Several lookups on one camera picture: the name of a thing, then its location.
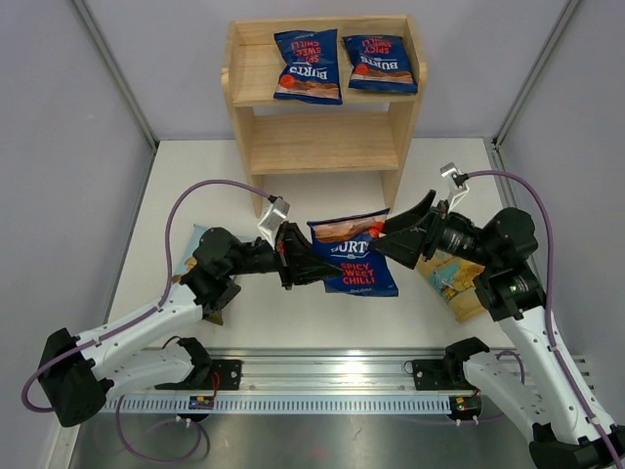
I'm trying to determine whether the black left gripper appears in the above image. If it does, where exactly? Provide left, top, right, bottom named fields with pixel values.
left=224, top=221, right=344, bottom=291

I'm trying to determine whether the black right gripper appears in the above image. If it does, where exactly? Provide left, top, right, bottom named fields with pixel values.
left=371, top=190, right=500, bottom=269

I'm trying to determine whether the blue Burts chips bag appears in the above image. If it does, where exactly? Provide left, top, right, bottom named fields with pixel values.
left=343, top=35, right=418, bottom=94
left=307, top=208, right=398, bottom=298
left=273, top=29, right=343, bottom=106

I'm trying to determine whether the light blue cassava chips bag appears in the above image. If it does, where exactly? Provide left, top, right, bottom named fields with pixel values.
left=172, top=225, right=224, bottom=326

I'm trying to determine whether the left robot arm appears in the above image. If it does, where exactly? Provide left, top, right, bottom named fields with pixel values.
left=35, top=222, right=341, bottom=428

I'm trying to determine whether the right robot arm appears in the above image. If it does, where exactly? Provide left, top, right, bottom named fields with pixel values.
left=370, top=192, right=624, bottom=468

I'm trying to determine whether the tan kettle chips bag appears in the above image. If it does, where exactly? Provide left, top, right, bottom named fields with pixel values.
left=416, top=253, right=486, bottom=322

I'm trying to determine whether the wooden two-tier shelf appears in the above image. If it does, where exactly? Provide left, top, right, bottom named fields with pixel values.
left=221, top=15, right=428, bottom=207

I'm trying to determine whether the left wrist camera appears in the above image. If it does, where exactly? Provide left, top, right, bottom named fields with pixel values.
left=257, top=195, right=290, bottom=246

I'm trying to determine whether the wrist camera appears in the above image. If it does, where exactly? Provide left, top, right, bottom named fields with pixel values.
left=257, top=195, right=290, bottom=246
left=439, top=162, right=470, bottom=211

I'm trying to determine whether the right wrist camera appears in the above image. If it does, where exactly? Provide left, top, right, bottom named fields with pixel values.
left=439, top=162, right=470, bottom=211

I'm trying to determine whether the aluminium mounting rail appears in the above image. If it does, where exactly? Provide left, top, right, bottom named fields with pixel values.
left=104, top=347, right=597, bottom=392

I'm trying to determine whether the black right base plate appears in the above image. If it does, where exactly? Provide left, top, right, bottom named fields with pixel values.
left=408, top=358, right=476, bottom=392

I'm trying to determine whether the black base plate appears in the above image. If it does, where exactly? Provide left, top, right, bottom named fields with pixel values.
left=408, top=358, right=476, bottom=392
left=154, top=359, right=243, bottom=391

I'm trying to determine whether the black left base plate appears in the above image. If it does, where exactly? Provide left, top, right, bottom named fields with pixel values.
left=154, top=359, right=243, bottom=391

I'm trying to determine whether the white slotted cable duct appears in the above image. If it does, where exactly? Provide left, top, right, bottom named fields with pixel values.
left=104, top=394, right=451, bottom=415

